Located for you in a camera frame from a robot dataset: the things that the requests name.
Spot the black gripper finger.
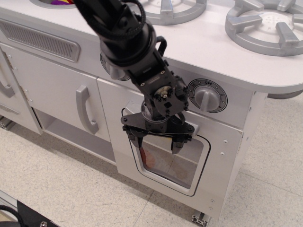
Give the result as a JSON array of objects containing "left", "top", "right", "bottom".
[
  {"left": 127, "top": 130, "right": 147, "bottom": 148},
  {"left": 171, "top": 135, "right": 189, "bottom": 155}
]

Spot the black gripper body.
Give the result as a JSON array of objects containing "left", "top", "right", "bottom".
[{"left": 121, "top": 113, "right": 194, "bottom": 140}]

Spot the white toy oven door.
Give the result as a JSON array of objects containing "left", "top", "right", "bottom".
[{"left": 96, "top": 77, "right": 244, "bottom": 219}]

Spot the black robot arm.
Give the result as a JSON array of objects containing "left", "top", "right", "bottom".
[{"left": 75, "top": 0, "right": 194, "bottom": 154}]

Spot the grey left control knob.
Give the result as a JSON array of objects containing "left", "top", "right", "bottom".
[{"left": 100, "top": 53, "right": 130, "bottom": 81}]

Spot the grey control knob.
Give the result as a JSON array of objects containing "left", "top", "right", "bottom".
[
  {"left": 100, "top": 53, "right": 130, "bottom": 81},
  {"left": 188, "top": 79, "right": 228, "bottom": 113}
]

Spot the grey right control knob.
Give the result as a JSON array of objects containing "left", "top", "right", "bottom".
[{"left": 188, "top": 79, "right": 228, "bottom": 113}]

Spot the white cupboard door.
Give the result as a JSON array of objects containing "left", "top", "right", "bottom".
[{"left": 4, "top": 44, "right": 110, "bottom": 141}]

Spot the white toy kitchen unit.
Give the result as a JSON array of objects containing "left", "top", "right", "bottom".
[{"left": 0, "top": 0, "right": 303, "bottom": 218}]

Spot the grey left stove burner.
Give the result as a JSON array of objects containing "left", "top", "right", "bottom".
[{"left": 139, "top": 0, "right": 207, "bottom": 26}]

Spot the grey stove burner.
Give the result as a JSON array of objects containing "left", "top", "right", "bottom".
[
  {"left": 139, "top": 0, "right": 207, "bottom": 26},
  {"left": 225, "top": 0, "right": 303, "bottom": 56}
]

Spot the white far left door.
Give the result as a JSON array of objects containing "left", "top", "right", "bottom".
[{"left": 0, "top": 44, "right": 43, "bottom": 134}]

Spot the grey vent grille panel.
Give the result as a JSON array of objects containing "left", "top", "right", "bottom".
[{"left": 0, "top": 20, "right": 80, "bottom": 62}]

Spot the grey round sink bowl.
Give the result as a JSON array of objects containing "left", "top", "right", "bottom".
[{"left": 30, "top": 0, "right": 76, "bottom": 9}]

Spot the grey right stove burner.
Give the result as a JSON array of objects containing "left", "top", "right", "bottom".
[{"left": 225, "top": 0, "right": 303, "bottom": 56}]

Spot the grey cupboard door handle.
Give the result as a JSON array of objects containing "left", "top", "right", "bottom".
[{"left": 76, "top": 85, "right": 99, "bottom": 135}]

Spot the grey far left handle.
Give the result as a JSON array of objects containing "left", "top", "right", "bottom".
[{"left": 0, "top": 64, "right": 15, "bottom": 98}]

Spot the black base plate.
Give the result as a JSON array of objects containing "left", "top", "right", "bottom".
[{"left": 0, "top": 200, "right": 60, "bottom": 227}]

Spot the aluminium frame rail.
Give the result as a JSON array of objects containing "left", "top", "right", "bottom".
[{"left": 0, "top": 190, "right": 18, "bottom": 221}]

